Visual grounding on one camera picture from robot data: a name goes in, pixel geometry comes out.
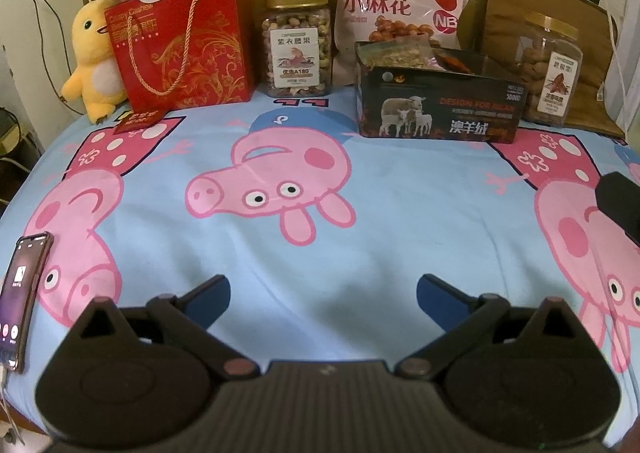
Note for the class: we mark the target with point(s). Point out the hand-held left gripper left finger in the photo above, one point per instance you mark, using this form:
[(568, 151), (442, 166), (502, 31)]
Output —
[(207, 298)]

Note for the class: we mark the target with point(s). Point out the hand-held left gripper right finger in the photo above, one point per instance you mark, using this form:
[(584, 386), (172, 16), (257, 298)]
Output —
[(436, 298)]

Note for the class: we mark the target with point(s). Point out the red paper tag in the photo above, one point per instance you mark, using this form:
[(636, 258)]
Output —
[(137, 122)]

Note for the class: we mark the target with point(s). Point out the brown seat cushion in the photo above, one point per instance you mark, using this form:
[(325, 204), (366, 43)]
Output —
[(505, 18)]

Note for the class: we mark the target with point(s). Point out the black cardboard box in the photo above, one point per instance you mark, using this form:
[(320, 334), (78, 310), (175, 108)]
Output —
[(450, 108)]

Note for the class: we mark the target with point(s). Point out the gold-lid cashew jar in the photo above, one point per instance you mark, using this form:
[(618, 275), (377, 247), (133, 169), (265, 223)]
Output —
[(297, 48)]

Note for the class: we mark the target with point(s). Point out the beige plastic device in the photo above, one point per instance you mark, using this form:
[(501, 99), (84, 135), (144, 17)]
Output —
[(10, 138)]

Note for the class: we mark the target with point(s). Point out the yellow duck plush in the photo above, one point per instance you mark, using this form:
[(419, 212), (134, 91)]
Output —
[(92, 58)]

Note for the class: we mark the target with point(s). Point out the smartphone with red case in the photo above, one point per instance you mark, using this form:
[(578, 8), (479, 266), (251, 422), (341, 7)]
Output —
[(22, 298)]

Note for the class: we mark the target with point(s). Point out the red snack packet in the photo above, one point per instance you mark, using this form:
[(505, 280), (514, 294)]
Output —
[(457, 62)]

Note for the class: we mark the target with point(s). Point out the gold-lid pecan jar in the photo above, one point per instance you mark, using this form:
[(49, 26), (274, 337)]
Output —
[(550, 78)]

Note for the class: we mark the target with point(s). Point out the red gift bag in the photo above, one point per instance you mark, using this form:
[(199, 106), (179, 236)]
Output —
[(185, 48)]

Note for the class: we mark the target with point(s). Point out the beige snack packet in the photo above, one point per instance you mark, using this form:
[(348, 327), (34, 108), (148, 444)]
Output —
[(395, 55)]

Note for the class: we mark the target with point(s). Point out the printed cartoon pig blanket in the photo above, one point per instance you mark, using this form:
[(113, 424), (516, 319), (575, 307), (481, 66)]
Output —
[(400, 213)]

